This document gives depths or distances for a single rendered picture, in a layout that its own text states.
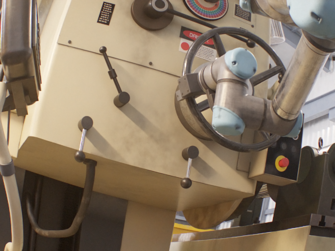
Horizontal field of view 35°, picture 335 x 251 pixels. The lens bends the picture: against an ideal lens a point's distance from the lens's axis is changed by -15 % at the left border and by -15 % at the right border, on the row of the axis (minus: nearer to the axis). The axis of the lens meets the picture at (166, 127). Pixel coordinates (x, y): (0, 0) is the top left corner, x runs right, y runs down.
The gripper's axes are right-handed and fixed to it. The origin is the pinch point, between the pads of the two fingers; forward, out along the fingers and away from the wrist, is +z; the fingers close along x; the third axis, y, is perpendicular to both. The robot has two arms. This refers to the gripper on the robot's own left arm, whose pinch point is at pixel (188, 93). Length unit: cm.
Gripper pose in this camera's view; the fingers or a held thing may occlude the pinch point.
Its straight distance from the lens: 159.4
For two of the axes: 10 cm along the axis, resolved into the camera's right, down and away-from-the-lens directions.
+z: -3.9, 2.0, 9.0
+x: -8.9, 1.5, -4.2
